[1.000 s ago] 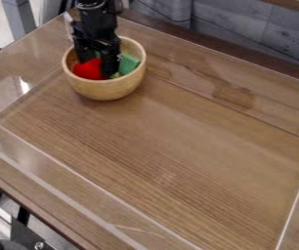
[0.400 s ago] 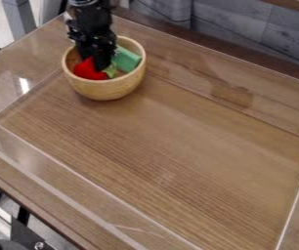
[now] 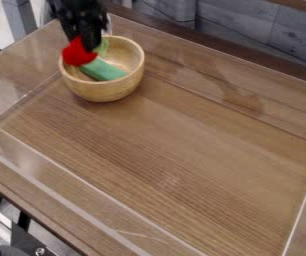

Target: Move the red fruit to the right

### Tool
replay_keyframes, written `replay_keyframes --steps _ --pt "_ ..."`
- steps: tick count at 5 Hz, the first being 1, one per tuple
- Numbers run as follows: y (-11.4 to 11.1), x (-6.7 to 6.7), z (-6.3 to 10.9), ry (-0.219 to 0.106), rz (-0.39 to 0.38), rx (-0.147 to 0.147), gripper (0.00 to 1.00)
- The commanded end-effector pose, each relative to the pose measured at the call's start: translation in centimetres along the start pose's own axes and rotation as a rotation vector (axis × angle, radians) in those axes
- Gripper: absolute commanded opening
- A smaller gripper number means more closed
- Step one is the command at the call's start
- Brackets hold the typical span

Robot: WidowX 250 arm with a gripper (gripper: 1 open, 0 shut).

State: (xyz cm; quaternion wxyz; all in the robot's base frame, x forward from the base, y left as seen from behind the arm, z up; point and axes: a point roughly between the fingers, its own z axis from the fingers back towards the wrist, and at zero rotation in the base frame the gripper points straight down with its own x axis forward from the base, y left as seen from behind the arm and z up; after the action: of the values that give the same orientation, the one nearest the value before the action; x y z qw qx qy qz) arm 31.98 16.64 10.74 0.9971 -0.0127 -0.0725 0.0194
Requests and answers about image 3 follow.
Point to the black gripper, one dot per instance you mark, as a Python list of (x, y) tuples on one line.
[(67, 10)]

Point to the red plush strawberry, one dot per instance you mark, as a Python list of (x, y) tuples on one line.
[(75, 56)]

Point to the wooden bowl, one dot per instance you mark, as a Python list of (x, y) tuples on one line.
[(125, 55)]

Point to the green rectangular block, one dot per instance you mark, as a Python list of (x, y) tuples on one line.
[(101, 70)]

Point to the clear acrylic tray walls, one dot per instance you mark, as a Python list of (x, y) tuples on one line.
[(189, 169)]

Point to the grey post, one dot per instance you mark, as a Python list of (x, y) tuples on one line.
[(19, 17)]

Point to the black metal bracket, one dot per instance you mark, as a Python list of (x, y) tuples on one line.
[(26, 243)]

